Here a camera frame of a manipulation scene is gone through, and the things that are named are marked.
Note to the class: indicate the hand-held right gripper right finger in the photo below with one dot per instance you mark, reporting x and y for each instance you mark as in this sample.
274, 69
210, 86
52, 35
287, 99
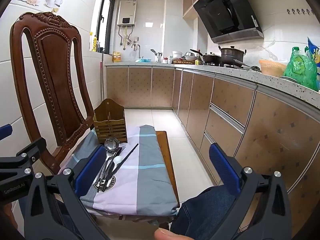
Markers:
225, 170

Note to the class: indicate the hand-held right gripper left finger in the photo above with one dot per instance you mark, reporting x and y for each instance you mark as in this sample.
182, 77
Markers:
90, 170

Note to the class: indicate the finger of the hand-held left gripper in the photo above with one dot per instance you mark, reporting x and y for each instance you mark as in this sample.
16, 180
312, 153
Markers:
32, 151
5, 132

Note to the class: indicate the white spoon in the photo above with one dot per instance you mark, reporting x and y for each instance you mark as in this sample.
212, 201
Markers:
118, 160

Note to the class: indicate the wooden slatted utensil holder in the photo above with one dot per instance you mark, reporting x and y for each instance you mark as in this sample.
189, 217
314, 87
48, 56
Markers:
110, 130

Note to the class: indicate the person's right hand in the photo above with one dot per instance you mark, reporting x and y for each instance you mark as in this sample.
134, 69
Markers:
167, 234

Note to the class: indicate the steel fork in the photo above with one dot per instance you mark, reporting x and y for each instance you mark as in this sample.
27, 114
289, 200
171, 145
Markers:
112, 158

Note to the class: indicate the person's blue jeans leg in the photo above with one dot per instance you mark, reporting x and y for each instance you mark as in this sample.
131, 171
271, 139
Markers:
200, 212

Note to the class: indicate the grey pink printed cloth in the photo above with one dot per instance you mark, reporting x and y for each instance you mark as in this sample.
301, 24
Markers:
147, 180

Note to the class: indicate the brown kitchen base cabinets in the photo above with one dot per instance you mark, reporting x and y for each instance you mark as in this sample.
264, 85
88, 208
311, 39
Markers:
232, 100

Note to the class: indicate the carved wooden chair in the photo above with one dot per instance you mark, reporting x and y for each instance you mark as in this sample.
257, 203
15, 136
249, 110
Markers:
57, 67

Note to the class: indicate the speckled kitchen countertop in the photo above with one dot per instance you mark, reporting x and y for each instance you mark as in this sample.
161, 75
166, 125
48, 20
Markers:
250, 76

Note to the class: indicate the black wok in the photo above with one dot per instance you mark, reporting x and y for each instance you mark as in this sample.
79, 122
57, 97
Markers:
211, 58

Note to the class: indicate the orange plastic basket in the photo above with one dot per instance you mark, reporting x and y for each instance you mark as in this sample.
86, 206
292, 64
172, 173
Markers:
271, 67

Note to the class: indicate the dark stock pot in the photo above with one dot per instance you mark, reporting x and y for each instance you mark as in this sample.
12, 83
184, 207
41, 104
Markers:
231, 55

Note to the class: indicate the yellow detergent jug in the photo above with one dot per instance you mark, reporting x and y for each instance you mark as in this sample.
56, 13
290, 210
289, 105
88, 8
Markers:
117, 57

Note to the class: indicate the steel bowl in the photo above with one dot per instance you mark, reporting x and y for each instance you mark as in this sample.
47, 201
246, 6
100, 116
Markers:
190, 55

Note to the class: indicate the blue plastic basin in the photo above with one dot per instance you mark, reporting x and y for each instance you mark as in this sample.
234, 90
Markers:
143, 60

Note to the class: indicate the green plastic bag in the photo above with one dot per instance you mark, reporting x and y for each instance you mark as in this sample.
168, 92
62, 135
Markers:
300, 72

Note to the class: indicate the yellow bottle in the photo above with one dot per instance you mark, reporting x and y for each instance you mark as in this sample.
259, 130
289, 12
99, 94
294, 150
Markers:
94, 44

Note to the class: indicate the stack of white bowls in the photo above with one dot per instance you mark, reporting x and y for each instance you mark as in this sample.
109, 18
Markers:
177, 54

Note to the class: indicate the white cup of kitchen tools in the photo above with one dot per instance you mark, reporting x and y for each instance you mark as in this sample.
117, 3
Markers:
158, 58

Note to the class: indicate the steel faucet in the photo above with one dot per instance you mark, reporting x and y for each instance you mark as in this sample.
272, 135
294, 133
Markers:
137, 48

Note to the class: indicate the water heater pipes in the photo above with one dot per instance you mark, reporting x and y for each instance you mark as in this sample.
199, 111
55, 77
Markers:
123, 36

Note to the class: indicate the dark framed window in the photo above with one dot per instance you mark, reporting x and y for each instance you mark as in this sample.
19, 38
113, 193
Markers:
107, 25

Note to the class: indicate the blue yellow bag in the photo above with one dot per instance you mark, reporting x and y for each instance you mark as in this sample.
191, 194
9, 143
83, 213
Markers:
315, 52

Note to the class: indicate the black range hood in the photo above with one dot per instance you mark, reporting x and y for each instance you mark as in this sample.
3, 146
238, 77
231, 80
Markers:
220, 12

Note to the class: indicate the white water heater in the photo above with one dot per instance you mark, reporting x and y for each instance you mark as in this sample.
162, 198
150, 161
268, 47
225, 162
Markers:
127, 12

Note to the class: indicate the row of wall hooks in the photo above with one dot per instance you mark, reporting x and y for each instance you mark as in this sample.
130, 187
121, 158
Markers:
297, 10

